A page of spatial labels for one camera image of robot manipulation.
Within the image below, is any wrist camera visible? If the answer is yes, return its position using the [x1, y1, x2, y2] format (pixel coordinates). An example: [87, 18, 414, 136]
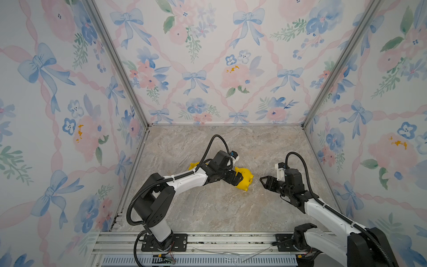
[229, 151, 239, 161]
[275, 162, 287, 181]

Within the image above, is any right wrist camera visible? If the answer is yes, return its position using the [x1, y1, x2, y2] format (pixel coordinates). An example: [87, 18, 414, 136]
[275, 162, 287, 181]

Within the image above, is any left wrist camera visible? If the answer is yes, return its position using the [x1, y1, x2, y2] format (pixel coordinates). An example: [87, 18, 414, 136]
[229, 151, 239, 161]

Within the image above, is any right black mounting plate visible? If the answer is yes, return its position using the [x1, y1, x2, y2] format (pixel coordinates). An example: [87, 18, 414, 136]
[271, 234, 319, 254]

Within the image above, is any left aluminium corner post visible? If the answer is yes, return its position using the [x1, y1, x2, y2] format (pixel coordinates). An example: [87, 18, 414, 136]
[82, 0, 149, 130]

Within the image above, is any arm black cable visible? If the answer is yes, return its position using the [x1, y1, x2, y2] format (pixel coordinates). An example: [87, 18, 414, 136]
[285, 151, 394, 267]
[126, 134, 232, 227]

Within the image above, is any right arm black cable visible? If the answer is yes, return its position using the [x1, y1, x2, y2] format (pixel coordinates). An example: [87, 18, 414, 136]
[285, 151, 394, 267]

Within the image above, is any right aluminium corner post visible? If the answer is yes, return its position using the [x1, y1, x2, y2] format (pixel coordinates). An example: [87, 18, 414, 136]
[301, 0, 383, 130]

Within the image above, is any black mounting plate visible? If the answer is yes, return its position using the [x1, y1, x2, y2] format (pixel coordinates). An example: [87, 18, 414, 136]
[271, 234, 319, 254]
[141, 233, 188, 252]

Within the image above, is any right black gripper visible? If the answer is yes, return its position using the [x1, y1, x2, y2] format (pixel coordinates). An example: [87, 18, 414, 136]
[259, 175, 292, 198]

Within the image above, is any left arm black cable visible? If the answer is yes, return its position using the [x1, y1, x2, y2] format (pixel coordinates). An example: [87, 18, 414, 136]
[126, 134, 232, 227]

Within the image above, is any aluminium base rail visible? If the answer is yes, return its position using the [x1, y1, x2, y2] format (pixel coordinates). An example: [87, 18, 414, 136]
[87, 231, 378, 267]

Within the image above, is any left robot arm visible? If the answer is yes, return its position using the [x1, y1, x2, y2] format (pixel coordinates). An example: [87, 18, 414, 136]
[126, 150, 243, 246]

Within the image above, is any aluminium corner post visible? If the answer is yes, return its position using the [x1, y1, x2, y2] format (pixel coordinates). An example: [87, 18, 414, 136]
[82, 0, 149, 130]
[301, 0, 383, 130]

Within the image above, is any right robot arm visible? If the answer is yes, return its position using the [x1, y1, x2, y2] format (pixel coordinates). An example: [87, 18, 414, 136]
[260, 168, 398, 267]

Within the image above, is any yellow piggy bank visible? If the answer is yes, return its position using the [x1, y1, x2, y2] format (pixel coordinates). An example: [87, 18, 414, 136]
[189, 162, 199, 170]
[235, 167, 254, 191]

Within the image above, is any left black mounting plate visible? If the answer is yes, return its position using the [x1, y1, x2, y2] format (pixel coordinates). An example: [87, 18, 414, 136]
[141, 233, 188, 252]

